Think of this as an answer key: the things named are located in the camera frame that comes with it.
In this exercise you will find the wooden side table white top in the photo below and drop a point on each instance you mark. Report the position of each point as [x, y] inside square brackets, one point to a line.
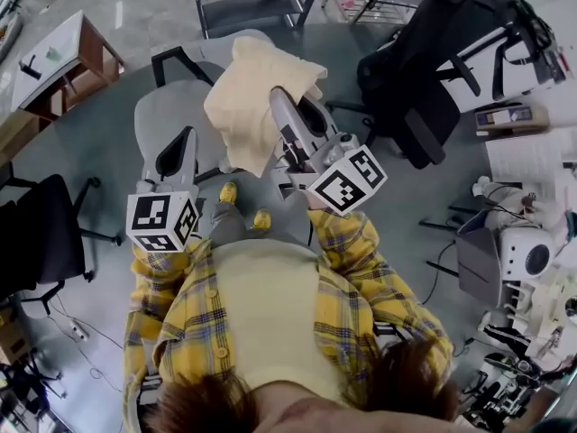
[54, 61]

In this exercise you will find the person's left forearm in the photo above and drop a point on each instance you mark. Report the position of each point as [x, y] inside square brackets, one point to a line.
[155, 273]

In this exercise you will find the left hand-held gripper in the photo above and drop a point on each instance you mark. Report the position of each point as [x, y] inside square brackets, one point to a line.
[155, 217]

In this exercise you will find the small green object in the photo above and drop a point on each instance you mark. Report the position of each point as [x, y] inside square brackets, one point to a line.
[52, 54]

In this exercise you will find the cream knitted clothing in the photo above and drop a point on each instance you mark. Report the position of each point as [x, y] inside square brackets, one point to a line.
[252, 106]

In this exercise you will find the black fabric swivel chair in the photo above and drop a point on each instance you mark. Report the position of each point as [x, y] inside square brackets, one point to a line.
[36, 233]

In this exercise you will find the person's right forearm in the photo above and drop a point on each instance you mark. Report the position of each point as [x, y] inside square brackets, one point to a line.
[356, 255]

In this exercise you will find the person's yellow shoe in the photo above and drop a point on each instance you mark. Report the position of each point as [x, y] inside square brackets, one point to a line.
[228, 192]
[262, 219]

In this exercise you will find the brown cardboard box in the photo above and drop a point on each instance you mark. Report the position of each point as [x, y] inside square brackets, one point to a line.
[13, 336]

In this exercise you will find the grey box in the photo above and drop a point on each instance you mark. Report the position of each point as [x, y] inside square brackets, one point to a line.
[478, 260]

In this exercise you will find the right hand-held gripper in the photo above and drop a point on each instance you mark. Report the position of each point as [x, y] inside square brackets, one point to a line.
[347, 181]

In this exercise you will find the person's left yellow shoe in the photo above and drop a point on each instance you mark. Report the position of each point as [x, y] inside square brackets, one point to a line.
[228, 192]

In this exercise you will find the white power strip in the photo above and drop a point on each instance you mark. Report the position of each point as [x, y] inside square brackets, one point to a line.
[77, 331]

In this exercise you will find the white paper sheets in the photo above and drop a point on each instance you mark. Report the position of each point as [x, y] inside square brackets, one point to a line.
[527, 160]

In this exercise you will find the person's torso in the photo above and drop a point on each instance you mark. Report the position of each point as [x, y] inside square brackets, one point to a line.
[270, 314]

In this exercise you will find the person's right yellow shoe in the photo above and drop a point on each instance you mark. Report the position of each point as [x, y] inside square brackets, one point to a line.
[262, 219]

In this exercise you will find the black mesh office chair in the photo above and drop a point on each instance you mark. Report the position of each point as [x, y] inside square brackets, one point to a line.
[419, 75]

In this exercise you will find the white round fan device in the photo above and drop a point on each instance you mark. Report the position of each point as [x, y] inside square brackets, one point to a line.
[527, 253]

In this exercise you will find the black clamp tool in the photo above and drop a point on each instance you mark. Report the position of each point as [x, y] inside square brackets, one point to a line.
[30, 68]

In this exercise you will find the person's grey trouser leg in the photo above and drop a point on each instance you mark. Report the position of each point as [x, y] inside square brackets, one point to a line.
[227, 223]

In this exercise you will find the flat cardboard box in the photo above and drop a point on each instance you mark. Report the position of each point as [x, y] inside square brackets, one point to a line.
[511, 119]

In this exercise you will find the grey office chair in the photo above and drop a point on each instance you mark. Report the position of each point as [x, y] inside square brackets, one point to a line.
[158, 111]

